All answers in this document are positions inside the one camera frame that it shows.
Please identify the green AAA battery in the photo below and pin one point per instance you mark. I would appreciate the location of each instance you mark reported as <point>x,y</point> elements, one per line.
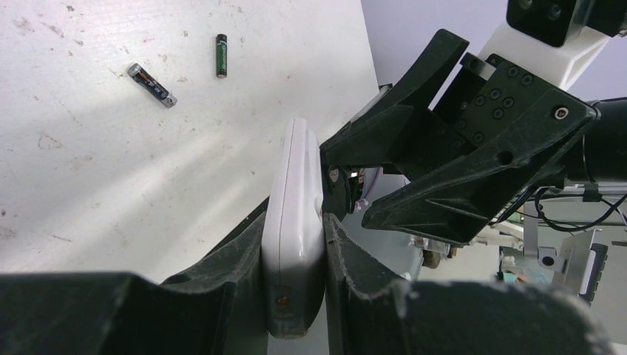
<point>221,56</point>

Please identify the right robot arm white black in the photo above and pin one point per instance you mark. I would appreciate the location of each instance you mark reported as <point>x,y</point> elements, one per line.
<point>598,156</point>

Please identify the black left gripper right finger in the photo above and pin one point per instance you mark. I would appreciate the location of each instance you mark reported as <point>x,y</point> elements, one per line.
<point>372,310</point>

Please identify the black orange AAA battery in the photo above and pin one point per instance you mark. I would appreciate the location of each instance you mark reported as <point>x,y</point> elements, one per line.
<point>150,84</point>

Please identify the white remote control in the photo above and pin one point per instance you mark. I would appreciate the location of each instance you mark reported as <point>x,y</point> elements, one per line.
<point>293,243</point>

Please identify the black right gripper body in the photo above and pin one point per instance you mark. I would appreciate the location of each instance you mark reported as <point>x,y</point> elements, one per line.
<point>482,101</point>

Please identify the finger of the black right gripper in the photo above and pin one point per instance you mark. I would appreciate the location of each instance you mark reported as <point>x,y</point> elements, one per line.
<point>388,133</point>
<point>456,201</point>

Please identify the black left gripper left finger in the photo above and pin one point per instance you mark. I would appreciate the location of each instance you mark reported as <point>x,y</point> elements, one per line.
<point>215,306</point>

